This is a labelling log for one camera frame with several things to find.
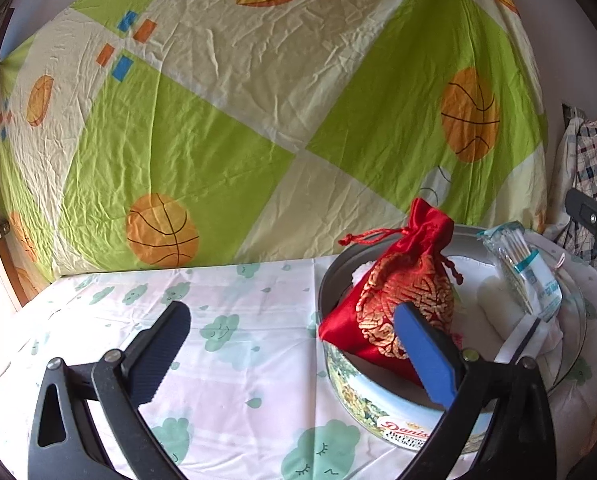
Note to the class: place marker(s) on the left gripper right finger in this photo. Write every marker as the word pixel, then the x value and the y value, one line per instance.
pixel 519 442

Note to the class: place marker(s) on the white gauze bandage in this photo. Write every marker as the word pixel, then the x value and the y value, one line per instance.
pixel 499 307

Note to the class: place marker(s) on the white sponge block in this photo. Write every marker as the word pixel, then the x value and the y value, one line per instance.
pixel 535 338

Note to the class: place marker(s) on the red embroidered drawstring pouch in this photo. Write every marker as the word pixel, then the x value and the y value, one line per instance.
pixel 412 269

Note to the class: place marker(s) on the sports print hanging sheet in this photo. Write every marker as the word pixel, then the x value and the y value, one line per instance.
pixel 141 134

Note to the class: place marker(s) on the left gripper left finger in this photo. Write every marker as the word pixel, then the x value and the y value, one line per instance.
pixel 65 443

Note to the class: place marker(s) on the round cookie tin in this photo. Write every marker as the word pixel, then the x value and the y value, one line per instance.
pixel 399 411

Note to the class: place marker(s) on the plaid fabric pile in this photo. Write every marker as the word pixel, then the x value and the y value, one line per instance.
pixel 575 167

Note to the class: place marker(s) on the cotton swab packet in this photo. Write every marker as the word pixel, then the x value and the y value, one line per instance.
pixel 525 270

